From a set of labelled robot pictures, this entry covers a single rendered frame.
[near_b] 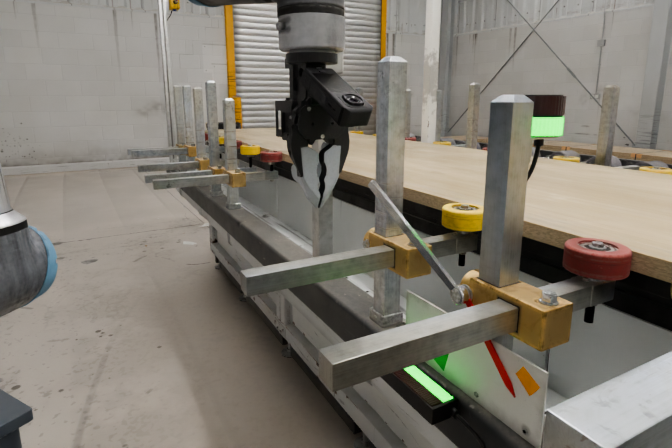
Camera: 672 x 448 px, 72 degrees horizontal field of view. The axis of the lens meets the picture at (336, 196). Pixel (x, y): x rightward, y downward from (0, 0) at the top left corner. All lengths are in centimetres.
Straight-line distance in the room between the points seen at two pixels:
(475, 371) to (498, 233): 20
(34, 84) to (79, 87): 57
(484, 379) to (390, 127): 40
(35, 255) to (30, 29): 722
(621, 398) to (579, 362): 59
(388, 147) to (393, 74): 12
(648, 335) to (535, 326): 23
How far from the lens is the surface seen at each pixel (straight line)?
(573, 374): 88
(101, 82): 812
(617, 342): 82
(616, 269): 69
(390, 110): 77
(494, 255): 61
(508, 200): 59
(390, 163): 77
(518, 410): 65
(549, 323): 59
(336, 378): 46
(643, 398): 28
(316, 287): 103
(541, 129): 61
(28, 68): 812
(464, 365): 70
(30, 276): 102
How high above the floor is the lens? 110
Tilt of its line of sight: 12 degrees down
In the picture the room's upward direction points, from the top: straight up
